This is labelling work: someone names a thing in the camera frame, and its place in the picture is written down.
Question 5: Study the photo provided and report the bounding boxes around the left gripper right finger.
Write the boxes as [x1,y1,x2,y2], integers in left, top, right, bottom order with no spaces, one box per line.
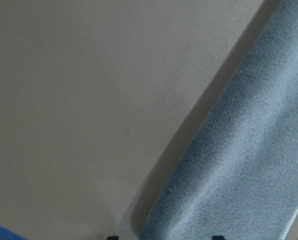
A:
[212,235,225,240]

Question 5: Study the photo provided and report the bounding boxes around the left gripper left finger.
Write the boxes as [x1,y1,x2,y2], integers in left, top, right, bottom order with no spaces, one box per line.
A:
[106,235,119,240]

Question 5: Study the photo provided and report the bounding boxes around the pink and grey towel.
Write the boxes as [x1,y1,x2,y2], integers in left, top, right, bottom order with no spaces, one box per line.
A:
[139,0,298,240]

